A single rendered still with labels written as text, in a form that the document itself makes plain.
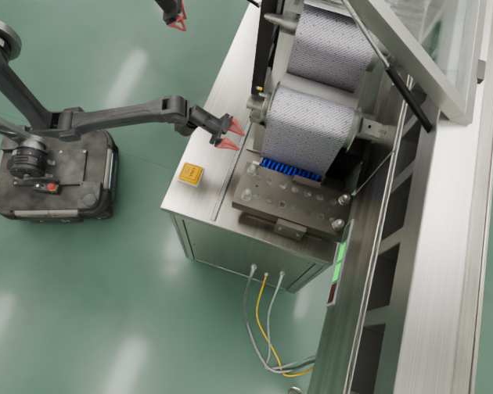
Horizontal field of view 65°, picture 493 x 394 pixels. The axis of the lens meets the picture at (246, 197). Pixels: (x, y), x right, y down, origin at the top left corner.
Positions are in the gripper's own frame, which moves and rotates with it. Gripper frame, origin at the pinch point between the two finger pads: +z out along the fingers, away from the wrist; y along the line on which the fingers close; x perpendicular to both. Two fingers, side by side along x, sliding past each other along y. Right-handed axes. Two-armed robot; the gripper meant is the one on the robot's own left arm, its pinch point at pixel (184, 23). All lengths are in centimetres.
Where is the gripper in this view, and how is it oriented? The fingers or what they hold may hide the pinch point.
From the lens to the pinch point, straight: 172.2
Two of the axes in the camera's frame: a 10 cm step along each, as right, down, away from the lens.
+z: 4.4, 3.1, 8.4
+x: -9.0, 1.9, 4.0
